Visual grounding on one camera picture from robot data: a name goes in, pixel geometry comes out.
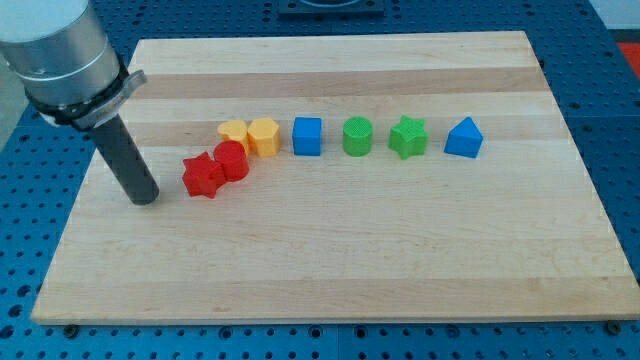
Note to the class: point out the red star block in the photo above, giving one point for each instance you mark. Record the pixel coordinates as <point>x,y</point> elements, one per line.
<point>203,176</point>

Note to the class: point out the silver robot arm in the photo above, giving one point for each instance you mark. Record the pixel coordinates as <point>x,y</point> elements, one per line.
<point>71,73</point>

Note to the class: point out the green star block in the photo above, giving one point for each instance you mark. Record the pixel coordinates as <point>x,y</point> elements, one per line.
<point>408,137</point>

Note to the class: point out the blue cube block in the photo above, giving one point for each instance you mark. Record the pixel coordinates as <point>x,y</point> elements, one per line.
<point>307,136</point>

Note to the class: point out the green cylinder block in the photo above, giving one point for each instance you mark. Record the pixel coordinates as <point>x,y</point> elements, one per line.
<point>357,136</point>

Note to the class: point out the yellow pentagon block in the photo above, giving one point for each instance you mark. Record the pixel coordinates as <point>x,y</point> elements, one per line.
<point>264,137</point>

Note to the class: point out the wooden board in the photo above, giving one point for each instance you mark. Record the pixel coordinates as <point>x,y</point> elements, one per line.
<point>516,234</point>

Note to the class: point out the red cylinder block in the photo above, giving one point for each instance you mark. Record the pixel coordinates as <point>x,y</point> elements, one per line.
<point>233,159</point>

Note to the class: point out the yellow heart block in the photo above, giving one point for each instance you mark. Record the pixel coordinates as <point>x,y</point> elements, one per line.
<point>235,130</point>

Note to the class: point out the blue triangular prism block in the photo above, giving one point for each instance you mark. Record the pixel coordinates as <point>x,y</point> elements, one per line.
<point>465,139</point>

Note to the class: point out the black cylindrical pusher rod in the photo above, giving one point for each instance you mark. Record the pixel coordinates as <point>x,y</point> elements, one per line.
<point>120,153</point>

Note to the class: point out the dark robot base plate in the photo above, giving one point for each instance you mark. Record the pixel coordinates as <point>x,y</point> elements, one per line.
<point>302,8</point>

